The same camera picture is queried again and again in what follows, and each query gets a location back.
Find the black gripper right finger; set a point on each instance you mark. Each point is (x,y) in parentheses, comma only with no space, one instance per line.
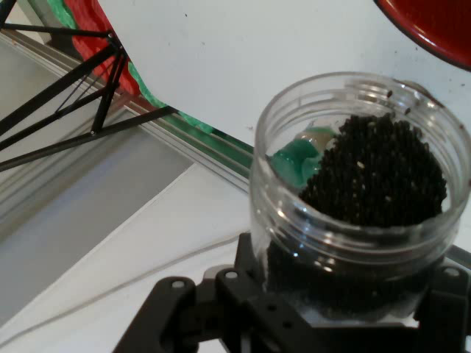
(449,316)

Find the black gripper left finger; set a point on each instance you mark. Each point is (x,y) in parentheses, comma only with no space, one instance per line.
(228,316)

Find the clear plastic jar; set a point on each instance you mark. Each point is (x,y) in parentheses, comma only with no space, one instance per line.
(331,235)

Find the black seeds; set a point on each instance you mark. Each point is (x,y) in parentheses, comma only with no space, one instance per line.
(375,169)

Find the black tripod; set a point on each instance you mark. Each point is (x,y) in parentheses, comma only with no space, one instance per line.
(129,124)

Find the red bowl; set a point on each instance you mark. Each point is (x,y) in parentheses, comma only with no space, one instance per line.
(441,29)

